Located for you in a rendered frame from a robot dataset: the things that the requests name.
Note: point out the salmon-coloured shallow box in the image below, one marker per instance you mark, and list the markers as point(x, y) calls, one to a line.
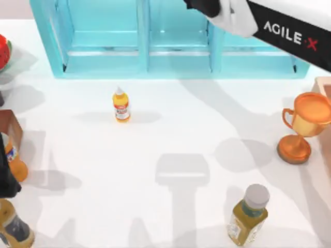
point(322, 86)

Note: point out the olive bottle grey cap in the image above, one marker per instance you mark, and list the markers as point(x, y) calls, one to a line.
point(247, 219)

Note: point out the light blue rack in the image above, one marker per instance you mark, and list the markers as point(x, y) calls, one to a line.
point(108, 62)

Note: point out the small yellow bottle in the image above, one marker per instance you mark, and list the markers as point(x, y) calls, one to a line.
point(121, 108)

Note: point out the yellow bottle dark label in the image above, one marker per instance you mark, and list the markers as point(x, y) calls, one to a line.
point(14, 230)

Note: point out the orange bottle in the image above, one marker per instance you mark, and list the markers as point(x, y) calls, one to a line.
point(20, 168)

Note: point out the red and green fruit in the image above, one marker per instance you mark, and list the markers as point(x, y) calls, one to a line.
point(3, 53)

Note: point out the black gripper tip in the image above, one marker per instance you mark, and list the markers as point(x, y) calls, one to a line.
point(6, 175)

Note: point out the copper gold trophy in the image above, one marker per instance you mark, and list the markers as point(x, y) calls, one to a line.
point(306, 121)

